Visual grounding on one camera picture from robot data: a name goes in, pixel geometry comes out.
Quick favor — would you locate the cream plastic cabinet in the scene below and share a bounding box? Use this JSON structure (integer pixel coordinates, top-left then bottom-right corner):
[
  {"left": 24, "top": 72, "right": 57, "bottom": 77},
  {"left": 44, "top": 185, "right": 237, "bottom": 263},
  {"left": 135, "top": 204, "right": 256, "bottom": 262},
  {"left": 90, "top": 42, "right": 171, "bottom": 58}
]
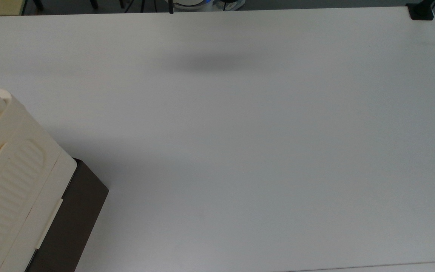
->
[{"left": 0, "top": 82, "right": 77, "bottom": 272}]

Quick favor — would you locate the dark brown drawer box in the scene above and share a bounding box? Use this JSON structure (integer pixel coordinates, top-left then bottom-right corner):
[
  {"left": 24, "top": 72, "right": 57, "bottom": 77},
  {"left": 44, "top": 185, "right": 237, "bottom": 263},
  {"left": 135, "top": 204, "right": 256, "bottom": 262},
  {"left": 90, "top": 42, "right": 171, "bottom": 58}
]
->
[{"left": 25, "top": 158, "right": 110, "bottom": 272}]

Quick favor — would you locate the black table clamp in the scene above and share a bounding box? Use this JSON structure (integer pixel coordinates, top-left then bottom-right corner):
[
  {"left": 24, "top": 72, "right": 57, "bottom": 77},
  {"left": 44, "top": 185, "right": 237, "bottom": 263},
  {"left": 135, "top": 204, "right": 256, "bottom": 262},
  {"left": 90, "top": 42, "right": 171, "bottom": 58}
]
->
[{"left": 406, "top": 0, "right": 435, "bottom": 21}]

